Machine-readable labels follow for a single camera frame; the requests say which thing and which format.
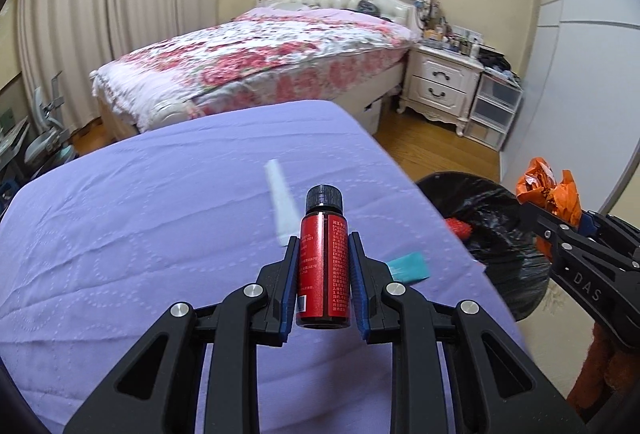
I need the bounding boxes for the red mesh net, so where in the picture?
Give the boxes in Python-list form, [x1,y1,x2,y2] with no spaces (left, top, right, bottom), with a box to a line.
[442,216,473,245]

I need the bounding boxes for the white nightstand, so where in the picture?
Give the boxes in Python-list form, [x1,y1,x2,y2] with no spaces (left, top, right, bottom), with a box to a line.
[398,41,485,137]

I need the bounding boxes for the grey desk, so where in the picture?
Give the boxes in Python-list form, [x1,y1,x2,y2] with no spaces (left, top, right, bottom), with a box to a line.
[0,108,31,175]

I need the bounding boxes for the person's right forearm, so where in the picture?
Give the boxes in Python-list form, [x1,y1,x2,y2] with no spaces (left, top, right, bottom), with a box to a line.
[567,324,633,410]

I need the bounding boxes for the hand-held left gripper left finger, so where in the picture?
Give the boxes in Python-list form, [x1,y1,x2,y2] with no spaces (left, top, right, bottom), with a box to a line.
[62,236,302,434]

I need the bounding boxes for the bed with floral cover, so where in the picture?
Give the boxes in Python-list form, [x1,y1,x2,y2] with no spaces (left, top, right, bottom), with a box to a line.
[90,6,421,132]

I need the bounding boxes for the white and teal packet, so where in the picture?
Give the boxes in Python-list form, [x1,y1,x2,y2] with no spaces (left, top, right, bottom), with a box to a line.
[387,251,431,285]

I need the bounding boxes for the grey wardrobe door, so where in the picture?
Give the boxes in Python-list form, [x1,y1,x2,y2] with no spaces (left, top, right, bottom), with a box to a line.
[497,0,640,225]

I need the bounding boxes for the white storage box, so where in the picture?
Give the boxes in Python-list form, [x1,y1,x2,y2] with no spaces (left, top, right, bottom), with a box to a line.
[357,98,383,135]

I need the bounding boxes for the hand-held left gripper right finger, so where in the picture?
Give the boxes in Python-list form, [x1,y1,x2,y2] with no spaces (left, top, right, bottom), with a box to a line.
[347,231,588,434]

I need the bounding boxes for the orange plastic bag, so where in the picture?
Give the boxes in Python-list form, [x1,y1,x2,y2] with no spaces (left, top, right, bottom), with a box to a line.
[515,157,583,227]

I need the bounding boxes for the white bed frame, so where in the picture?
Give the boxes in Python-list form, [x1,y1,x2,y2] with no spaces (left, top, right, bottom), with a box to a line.
[97,58,408,139]

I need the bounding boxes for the trash bin with black bag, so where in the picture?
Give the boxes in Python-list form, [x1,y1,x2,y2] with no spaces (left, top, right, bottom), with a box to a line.
[415,171,551,322]

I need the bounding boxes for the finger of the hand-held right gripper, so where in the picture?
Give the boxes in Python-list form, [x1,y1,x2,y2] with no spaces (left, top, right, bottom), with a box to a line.
[582,211,640,269]
[520,203,583,262]

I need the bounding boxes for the cream curtains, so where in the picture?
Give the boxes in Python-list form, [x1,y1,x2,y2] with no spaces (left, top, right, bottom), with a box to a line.
[15,0,221,135]

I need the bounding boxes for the red label dark bottle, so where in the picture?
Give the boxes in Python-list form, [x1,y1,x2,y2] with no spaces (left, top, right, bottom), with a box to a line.
[295,184,352,330]

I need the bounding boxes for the cluster of small toiletry bottles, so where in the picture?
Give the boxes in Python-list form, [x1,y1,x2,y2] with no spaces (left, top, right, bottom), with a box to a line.
[422,21,483,57]

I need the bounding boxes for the pale blue stick packet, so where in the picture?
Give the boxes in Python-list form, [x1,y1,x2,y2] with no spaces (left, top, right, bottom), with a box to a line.
[265,159,301,247]

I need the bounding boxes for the grey desk chair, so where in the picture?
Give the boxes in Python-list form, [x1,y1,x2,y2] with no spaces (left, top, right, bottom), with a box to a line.
[22,71,76,165]

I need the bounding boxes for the dark cloth pile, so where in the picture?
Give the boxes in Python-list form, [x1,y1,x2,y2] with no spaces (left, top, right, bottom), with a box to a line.
[477,51,521,82]

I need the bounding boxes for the clear plastic drawer unit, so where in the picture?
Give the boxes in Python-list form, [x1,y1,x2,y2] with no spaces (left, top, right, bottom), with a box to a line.
[467,74,523,152]

